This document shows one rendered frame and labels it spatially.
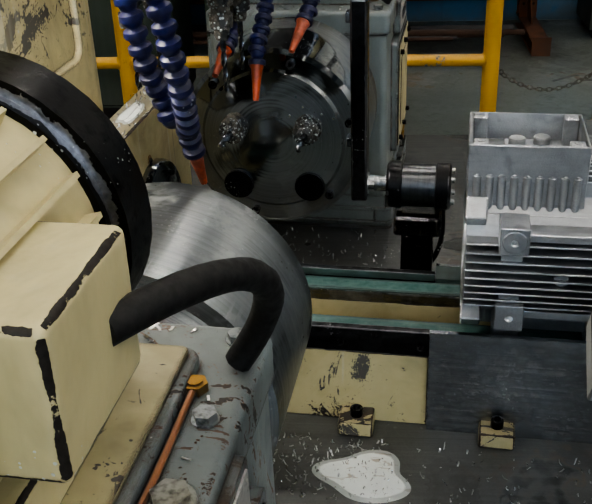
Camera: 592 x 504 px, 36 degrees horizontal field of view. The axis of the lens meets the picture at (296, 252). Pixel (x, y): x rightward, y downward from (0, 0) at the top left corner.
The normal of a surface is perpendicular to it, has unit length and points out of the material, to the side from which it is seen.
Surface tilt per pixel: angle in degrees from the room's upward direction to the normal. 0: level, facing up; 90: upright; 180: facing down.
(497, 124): 90
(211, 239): 28
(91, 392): 90
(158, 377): 0
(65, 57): 90
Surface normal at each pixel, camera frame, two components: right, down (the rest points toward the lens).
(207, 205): 0.32, -0.80
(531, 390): -0.18, 0.47
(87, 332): 0.98, 0.05
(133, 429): -0.04, -0.88
